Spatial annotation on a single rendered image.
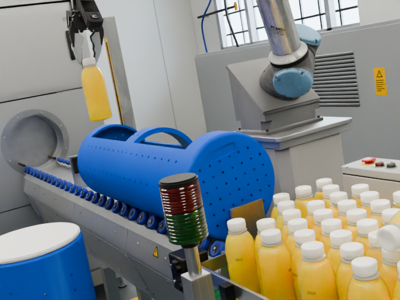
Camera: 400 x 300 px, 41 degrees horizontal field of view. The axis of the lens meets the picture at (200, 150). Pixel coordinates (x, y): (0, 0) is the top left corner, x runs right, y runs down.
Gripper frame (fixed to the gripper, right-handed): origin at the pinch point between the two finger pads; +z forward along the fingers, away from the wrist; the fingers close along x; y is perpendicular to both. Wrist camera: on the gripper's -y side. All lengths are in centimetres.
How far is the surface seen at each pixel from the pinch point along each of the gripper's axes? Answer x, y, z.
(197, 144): -14.6, -39.5, 17.4
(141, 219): -11, -9, 50
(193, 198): 13, -88, 8
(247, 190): -27, -45, 31
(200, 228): 12, -89, 13
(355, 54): -167, 60, 18
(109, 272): -16, 42, 97
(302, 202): -31, -62, 28
